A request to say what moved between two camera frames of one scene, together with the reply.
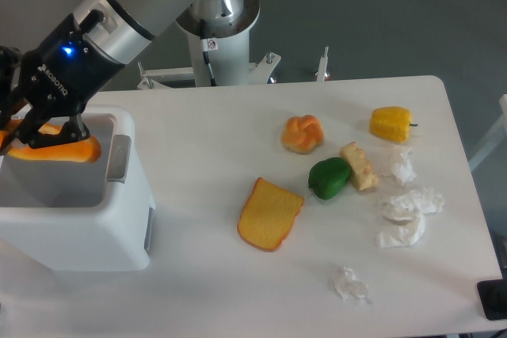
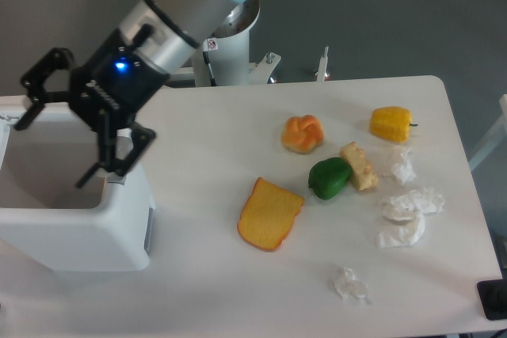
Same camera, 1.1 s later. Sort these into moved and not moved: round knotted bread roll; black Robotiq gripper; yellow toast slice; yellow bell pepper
Moved: black Robotiq gripper
Not moved: yellow bell pepper; yellow toast slice; round knotted bread roll
